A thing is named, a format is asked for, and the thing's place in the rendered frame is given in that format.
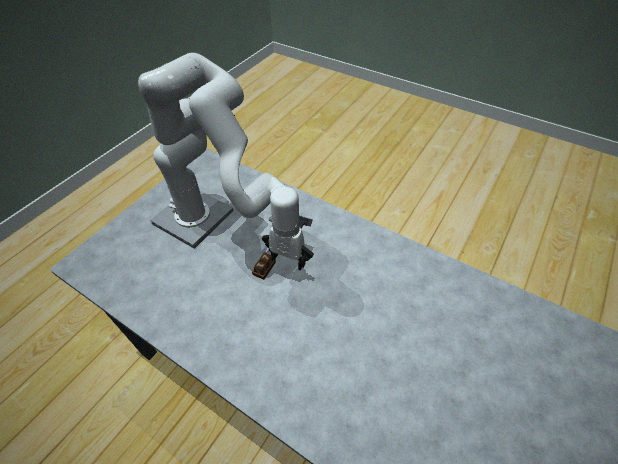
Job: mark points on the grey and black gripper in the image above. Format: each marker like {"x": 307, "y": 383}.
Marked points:
{"x": 291, "y": 247}

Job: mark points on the brown wooden number cube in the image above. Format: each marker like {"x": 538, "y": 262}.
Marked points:
{"x": 267, "y": 258}
{"x": 260, "y": 267}

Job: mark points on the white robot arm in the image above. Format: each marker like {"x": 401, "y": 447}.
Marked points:
{"x": 183, "y": 137}

